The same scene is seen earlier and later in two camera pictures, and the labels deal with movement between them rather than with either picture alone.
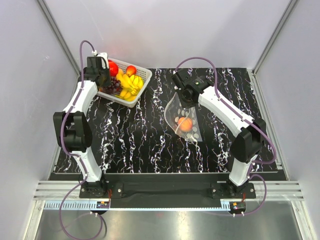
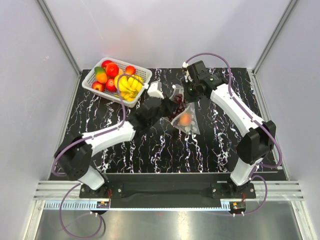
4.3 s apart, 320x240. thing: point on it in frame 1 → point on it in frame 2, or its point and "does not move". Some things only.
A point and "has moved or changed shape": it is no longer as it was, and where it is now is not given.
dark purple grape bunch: [115, 88] → [178, 98]
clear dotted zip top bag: [184, 120] has moved or changed shape
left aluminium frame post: [57, 35] does not move
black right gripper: [192, 103] → [187, 99]
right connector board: [237, 206] does not move
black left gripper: [108, 82] → [170, 106]
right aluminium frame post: [285, 16] does not move
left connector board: [102, 204] does not move
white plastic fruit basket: [146, 75] does not move
